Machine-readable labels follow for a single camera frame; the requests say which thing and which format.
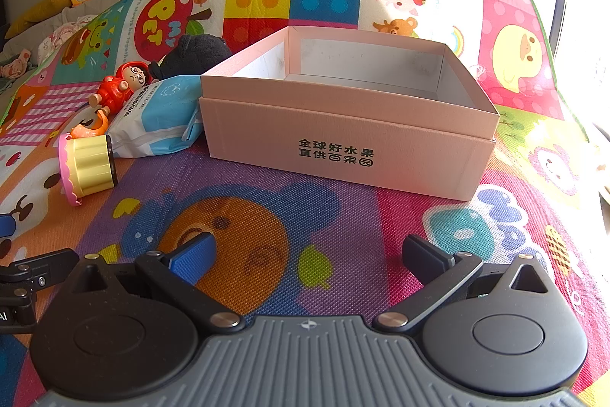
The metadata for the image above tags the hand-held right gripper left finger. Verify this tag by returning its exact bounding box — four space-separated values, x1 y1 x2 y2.
71 232 245 333

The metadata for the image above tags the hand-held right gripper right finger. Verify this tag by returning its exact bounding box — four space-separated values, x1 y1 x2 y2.
373 234 556 333

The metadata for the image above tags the pink cardboard box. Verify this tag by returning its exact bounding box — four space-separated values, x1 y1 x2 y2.
199 26 500 201

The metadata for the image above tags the blue white tissue packet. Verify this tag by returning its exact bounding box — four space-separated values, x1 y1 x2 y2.
107 74 207 158

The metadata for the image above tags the grey cushion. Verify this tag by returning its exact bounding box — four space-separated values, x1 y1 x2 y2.
0 4 112 55

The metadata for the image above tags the orange plastic toy piece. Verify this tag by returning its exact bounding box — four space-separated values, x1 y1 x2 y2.
71 109 109 140

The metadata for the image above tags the yellow long pillow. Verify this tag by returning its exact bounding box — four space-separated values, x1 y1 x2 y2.
5 0 72 40

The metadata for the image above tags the red hooded doll figurine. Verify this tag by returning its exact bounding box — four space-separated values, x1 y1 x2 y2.
89 64 154 114

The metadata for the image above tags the colourful cartoon play mat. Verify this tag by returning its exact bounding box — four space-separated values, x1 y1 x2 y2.
0 0 610 407

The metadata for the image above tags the black plush toy with string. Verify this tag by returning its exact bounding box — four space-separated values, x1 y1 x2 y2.
149 34 233 81

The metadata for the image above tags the round pink yellow toy jar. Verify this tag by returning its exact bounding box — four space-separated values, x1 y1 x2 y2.
58 134 118 204

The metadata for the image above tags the pink patterned cloth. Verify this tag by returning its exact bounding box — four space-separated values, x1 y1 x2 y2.
37 20 87 61

